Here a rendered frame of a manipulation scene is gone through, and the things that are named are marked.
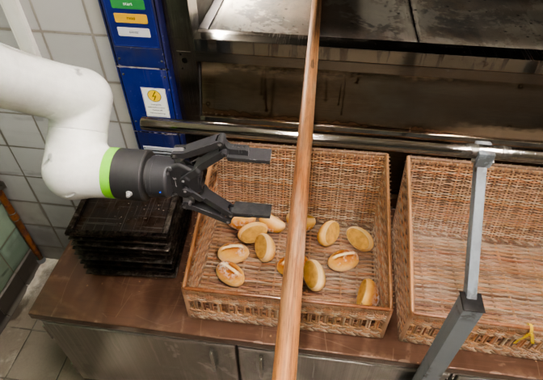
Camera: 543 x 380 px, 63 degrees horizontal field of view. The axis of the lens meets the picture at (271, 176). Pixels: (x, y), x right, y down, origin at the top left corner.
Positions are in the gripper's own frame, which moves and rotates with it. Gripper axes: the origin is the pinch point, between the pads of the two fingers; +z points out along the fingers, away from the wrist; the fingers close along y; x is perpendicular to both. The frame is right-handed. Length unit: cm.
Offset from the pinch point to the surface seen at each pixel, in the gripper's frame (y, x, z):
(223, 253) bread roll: 57, -25, -17
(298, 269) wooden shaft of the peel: -0.4, 17.0, 7.1
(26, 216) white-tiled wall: 89, -57, -111
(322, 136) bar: 2.6, -18.1, 9.8
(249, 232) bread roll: 56, -33, -10
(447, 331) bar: 36, 4, 40
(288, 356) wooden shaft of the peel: -0.5, 29.9, 6.7
